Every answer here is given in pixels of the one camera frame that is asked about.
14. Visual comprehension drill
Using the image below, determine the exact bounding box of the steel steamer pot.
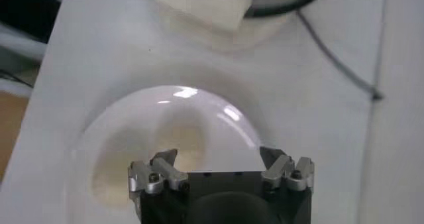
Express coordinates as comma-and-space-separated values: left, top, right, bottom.
154, 0, 337, 34

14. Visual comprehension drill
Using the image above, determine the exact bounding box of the white round plate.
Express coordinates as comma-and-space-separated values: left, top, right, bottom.
66, 85, 268, 224

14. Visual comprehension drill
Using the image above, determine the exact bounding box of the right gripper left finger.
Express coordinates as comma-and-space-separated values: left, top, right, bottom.
127, 148, 191, 196

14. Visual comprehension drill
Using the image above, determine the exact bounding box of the black pot power cord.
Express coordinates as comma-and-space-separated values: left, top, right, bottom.
296, 9, 385, 101

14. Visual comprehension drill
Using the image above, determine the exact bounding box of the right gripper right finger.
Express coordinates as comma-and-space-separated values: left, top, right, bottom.
259, 145, 315, 193

